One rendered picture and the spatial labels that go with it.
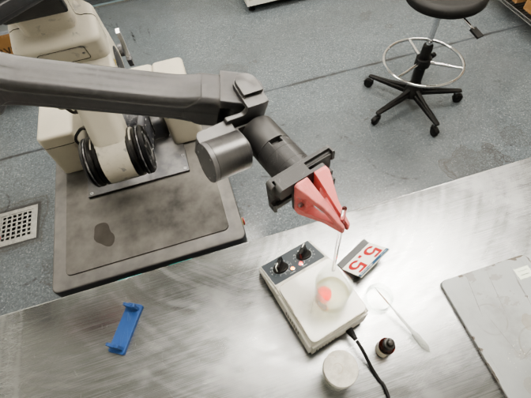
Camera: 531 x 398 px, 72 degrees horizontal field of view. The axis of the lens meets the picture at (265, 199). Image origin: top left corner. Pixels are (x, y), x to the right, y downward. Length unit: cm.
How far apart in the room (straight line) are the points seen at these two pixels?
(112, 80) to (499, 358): 80
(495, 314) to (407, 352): 19
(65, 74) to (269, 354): 58
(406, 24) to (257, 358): 252
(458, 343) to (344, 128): 148
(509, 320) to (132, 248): 111
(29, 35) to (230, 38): 180
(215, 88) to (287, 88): 179
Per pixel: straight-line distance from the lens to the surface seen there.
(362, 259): 81
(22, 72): 58
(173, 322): 82
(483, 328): 85
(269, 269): 77
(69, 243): 150
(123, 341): 83
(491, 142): 224
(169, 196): 144
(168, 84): 55
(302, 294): 70
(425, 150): 208
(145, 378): 81
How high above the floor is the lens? 150
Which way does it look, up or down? 57 degrees down
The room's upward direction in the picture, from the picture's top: 7 degrees counter-clockwise
